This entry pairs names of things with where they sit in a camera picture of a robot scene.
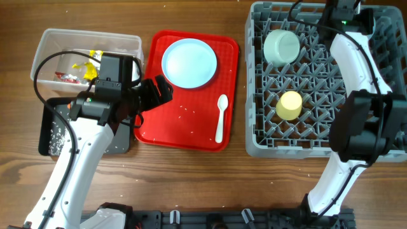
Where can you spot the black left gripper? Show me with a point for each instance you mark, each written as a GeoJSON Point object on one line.
{"type": "Point", "coordinates": [153, 100]}

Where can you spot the red serving tray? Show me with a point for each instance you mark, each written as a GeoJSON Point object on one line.
{"type": "Point", "coordinates": [190, 119]}

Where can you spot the light blue plate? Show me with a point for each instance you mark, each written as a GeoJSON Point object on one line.
{"type": "Point", "coordinates": [189, 63]}

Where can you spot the yellow snack wrapper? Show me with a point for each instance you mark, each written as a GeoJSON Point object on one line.
{"type": "Point", "coordinates": [92, 66]}

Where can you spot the white plastic spoon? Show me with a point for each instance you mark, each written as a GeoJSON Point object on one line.
{"type": "Point", "coordinates": [222, 105]}

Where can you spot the red snack wrapper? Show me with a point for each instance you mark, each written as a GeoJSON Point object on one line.
{"type": "Point", "coordinates": [68, 78]}

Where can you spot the white rice pile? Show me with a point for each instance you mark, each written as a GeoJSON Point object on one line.
{"type": "Point", "coordinates": [58, 133]}

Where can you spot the green bowl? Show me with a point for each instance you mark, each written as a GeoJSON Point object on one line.
{"type": "Point", "coordinates": [281, 47]}

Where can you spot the yellow plastic cup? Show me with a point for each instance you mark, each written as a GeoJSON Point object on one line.
{"type": "Point", "coordinates": [289, 105]}

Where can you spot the light blue bowl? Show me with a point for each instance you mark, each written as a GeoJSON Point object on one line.
{"type": "Point", "coordinates": [373, 29]}

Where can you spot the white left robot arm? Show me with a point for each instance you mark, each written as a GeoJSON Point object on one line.
{"type": "Point", "coordinates": [94, 120]}

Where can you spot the grey dishwasher rack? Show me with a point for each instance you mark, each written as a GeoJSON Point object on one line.
{"type": "Point", "coordinates": [314, 75]}

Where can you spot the clear plastic bin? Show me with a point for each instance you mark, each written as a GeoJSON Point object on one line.
{"type": "Point", "coordinates": [58, 40]}

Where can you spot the black plastic tray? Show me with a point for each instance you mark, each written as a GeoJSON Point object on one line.
{"type": "Point", "coordinates": [119, 144]}

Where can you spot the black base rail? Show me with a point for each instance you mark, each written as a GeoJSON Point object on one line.
{"type": "Point", "coordinates": [246, 218]}

